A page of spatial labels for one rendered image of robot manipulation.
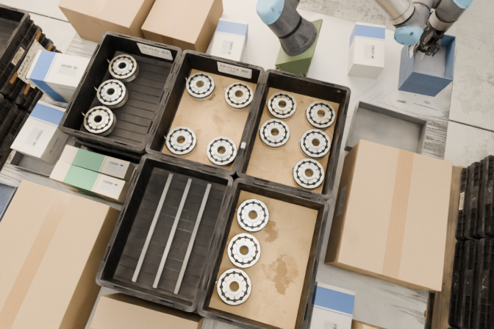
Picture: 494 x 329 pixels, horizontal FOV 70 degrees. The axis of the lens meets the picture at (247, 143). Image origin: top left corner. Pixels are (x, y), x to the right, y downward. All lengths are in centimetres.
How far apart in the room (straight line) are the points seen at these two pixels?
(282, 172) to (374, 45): 66
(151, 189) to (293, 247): 50
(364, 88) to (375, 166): 44
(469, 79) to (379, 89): 121
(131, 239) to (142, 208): 10
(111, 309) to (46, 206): 37
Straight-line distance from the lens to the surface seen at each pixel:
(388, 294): 138
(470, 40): 287
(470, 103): 262
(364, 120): 148
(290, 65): 146
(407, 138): 151
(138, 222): 123
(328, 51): 160
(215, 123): 127
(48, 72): 148
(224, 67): 130
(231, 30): 152
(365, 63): 150
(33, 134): 150
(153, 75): 140
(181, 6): 152
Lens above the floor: 199
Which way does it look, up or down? 70 degrees down
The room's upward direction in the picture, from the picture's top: straight up
